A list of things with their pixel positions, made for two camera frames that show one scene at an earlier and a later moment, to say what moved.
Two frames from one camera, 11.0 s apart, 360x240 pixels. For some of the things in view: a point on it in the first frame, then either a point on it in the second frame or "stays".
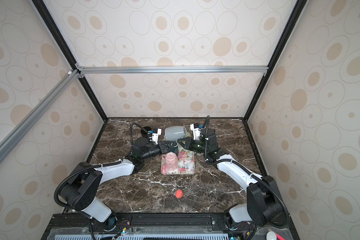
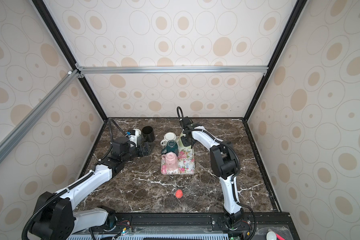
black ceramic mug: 147,129 stays
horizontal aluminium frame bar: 172,70 stays
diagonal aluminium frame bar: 12,138 stays
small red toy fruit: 179,194 stays
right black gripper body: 198,147 -> 186,141
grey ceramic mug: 174,133 -> 139,137
